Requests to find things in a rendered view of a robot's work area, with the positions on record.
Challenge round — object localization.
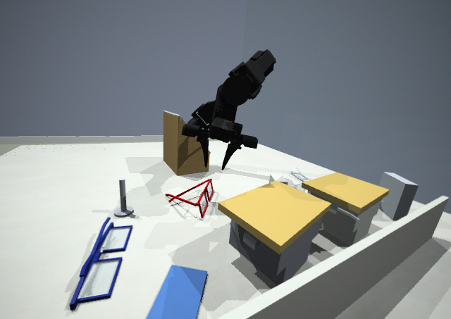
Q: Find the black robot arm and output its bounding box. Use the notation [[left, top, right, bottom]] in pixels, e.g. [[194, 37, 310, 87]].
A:
[[187, 49, 276, 143]]

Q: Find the long grey flat panel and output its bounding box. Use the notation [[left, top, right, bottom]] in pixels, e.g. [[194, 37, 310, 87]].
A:
[[217, 196, 449, 319]]

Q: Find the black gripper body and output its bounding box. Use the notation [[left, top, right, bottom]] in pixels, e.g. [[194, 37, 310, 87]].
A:
[[182, 106, 258, 149]]

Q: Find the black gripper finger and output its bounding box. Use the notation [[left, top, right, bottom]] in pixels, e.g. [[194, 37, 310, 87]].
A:
[[222, 143, 242, 170], [197, 139, 209, 167]]

